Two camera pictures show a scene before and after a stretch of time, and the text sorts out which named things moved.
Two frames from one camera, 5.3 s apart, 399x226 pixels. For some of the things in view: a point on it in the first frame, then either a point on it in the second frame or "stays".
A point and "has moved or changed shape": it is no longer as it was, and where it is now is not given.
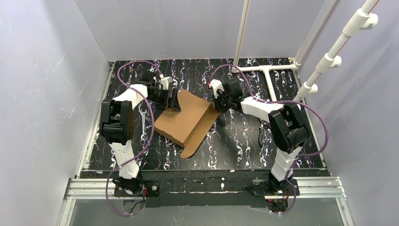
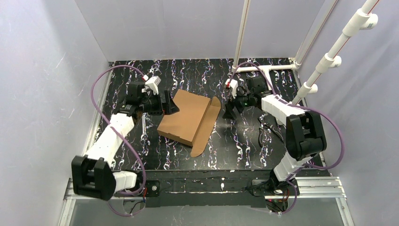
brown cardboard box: [188, 127] has moved or changed shape
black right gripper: [219, 101] -> [235, 104]
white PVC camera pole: [363, 20] stays
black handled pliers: [263, 125] stays
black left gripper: [83, 187] stays
